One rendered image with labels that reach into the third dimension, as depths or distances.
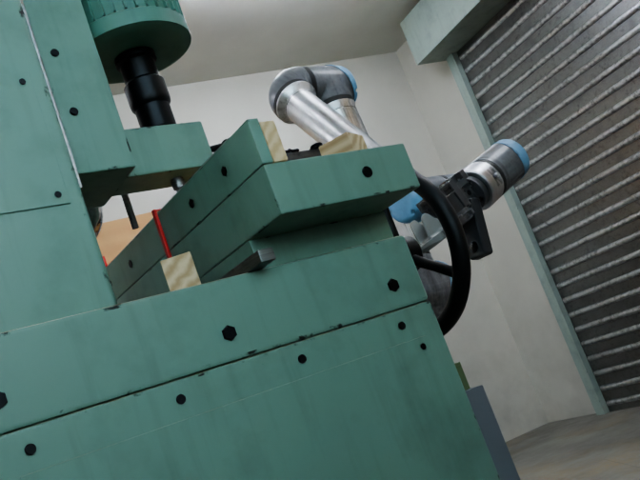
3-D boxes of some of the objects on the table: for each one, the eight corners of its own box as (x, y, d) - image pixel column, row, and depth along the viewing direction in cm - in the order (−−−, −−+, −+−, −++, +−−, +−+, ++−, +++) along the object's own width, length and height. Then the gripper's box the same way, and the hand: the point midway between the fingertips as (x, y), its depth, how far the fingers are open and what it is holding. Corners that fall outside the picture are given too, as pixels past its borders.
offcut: (372, 161, 105) (362, 134, 106) (357, 159, 101) (346, 130, 102) (345, 176, 107) (334, 150, 108) (328, 174, 103) (317, 147, 104)
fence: (274, 162, 90) (257, 117, 91) (262, 164, 89) (245, 118, 90) (110, 311, 137) (99, 281, 138) (100, 313, 136) (90, 283, 137)
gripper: (443, 180, 166) (383, 231, 153) (472, 162, 159) (411, 213, 146) (469, 214, 166) (410, 268, 153) (498, 197, 159) (440, 251, 146)
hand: (424, 250), depth 150 cm, fingers closed
